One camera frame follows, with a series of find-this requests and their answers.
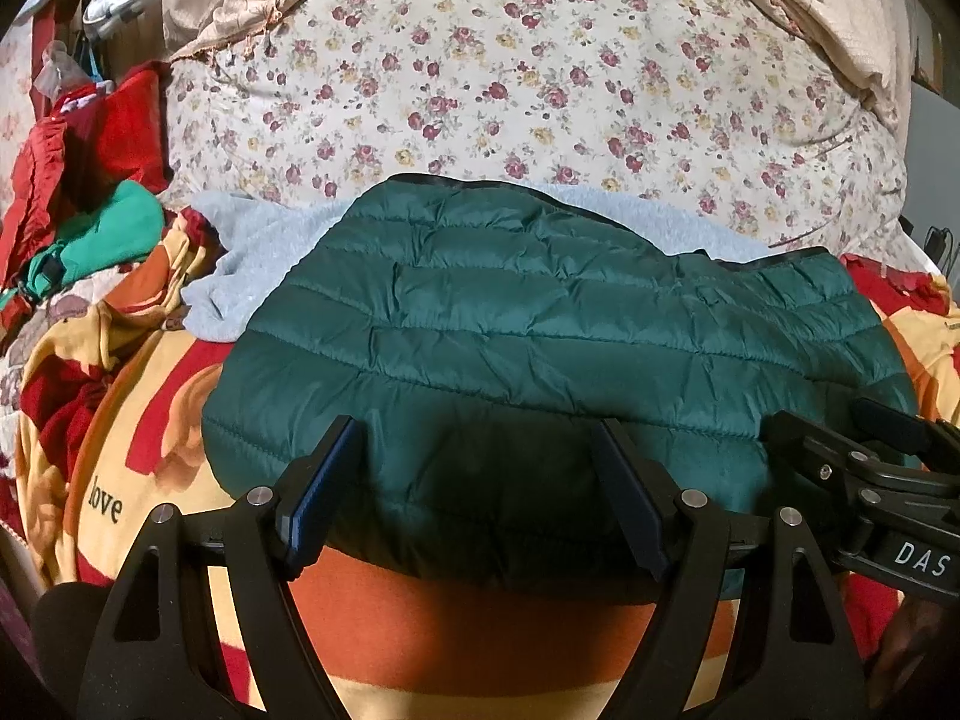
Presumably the dark green puffer jacket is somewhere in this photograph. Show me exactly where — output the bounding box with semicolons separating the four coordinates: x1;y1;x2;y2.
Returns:
201;172;920;607

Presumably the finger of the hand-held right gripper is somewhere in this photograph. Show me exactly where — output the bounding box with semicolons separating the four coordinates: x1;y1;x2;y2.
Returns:
760;411;912;500
851;396;960;462

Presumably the orange yellow printed blanket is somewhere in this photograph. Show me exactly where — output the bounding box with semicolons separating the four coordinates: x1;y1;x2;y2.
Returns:
13;206;960;720

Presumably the light blue fleece blanket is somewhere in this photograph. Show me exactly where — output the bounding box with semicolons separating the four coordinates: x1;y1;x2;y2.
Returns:
180;181;785;347

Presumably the bright green garment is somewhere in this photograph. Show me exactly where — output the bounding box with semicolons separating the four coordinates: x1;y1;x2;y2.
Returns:
13;180;167;295

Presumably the person's right hand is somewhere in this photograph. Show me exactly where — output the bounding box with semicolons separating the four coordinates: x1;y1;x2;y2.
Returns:
870;591;960;713

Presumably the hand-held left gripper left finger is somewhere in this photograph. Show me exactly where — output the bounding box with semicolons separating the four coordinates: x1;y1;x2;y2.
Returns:
75;414;365;720

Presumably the red satin garment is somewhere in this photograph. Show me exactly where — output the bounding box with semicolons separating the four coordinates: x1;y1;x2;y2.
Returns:
0;61;175;271

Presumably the floral quilt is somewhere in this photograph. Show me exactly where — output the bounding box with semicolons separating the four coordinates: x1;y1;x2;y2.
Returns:
161;0;935;260

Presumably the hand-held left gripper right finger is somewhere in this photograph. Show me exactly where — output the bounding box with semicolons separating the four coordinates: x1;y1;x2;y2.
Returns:
596;418;871;720

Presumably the beige blanket with trim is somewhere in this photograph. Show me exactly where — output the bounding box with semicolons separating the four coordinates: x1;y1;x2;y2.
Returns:
161;0;916;132

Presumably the black charger plug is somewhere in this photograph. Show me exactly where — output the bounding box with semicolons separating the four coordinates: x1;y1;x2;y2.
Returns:
924;223;960;275

